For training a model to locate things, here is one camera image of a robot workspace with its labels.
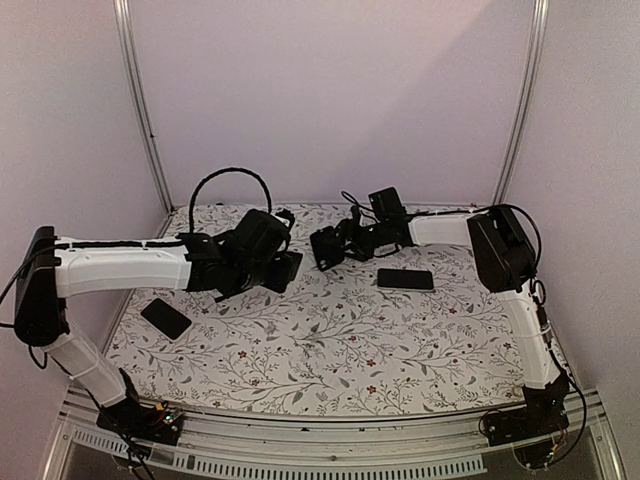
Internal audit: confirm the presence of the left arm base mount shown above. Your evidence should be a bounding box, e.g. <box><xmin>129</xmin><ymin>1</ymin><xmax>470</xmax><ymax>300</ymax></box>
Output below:
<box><xmin>96</xmin><ymin>399</ymin><xmax>184</xmax><ymax>446</ymax></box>

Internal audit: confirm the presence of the black phone case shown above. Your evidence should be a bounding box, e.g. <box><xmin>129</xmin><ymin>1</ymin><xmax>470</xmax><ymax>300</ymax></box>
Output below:
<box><xmin>310</xmin><ymin>227</ymin><xmax>345</xmax><ymax>272</ymax></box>

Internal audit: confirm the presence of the black phone with white edge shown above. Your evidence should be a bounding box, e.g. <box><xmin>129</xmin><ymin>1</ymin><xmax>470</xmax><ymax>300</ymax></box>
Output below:
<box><xmin>141</xmin><ymin>298</ymin><xmax>193</xmax><ymax>341</ymax></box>

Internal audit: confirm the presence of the floral patterned table mat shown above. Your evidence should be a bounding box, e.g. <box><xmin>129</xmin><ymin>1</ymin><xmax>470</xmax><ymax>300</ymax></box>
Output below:
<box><xmin>106</xmin><ymin>204</ymin><xmax>524</xmax><ymax>417</ymax></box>

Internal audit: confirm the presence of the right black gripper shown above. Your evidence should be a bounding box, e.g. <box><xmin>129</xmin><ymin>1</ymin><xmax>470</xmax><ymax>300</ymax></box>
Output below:
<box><xmin>324</xmin><ymin>218</ymin><xmax>389</xmax><ymax>262</ymax></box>

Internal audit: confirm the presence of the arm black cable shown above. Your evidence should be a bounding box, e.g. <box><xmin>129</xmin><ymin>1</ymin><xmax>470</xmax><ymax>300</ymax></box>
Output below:
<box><xmin>189</xmin><ymin>167</ymin><xmax>274</xmax><ymax>236</ymax></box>
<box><xmin>339</xmin><ymin>189</ymin><xmax>589</xmax><ymax>441</ymax></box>

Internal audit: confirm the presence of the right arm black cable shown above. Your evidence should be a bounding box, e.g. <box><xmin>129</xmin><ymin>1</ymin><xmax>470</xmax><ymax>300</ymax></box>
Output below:
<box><xmin>339</xmin><ymin>189</ymin><xmax>589</xmax><ymax>441</ymax></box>

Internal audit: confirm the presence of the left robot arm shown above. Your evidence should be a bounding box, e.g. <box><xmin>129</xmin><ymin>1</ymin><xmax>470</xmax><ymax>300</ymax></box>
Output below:
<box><xmin>11</xmin><ymin>209</ymin><xmax>302</xmax><ymax>434</ymax></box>

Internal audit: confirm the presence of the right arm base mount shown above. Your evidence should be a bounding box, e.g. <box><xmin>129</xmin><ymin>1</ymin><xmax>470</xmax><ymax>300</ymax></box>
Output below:
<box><xmin>478</xmin><ymin>407</ymin><xmax>569</xmax><ymax>471</ymax></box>

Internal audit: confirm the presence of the aluminium frame post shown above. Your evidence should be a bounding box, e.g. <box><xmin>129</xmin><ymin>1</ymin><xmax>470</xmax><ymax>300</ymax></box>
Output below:
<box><xmin>113</xmin><ymin>0</ymin><xmax>175</xmax><ymax>214</ymax></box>
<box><xmin>492</xmin><ymin>0</ymin><xmax>550</xmax><ymax>204</ymax></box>

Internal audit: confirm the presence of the right aluminium frame post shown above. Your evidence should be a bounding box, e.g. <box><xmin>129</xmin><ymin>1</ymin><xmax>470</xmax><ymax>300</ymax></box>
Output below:
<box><xmin>492</xmin><ymin>0</ymin><xmax>550</xmax><ymax>204</ymax></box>

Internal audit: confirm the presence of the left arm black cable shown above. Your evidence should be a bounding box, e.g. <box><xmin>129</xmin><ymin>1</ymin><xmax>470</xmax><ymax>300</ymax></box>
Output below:
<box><xmin>189</xmin><ymin>167</ymin><xmax>274</xmax><ymax>236</ymax></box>

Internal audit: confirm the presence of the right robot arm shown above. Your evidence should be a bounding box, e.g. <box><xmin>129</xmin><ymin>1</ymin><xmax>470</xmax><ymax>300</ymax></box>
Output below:
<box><xmin>311</xmin><ymin>187</ymin><xmax>569</xmax><ymax>436</ymax></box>

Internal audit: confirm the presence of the left aluminium frame post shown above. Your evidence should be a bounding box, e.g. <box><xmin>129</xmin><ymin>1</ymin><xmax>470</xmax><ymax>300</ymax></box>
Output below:
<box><xmin>113</xmin><ymin>0</ymin><xmax>175</xmax><ymax>214</ymax></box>

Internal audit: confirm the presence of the front aluminium rail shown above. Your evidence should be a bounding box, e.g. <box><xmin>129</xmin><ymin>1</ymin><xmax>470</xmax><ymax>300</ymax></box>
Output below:
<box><xmin>39</xmin><ymin>387</ymin><xmax>633</xmax><ymax>479</ymax></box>

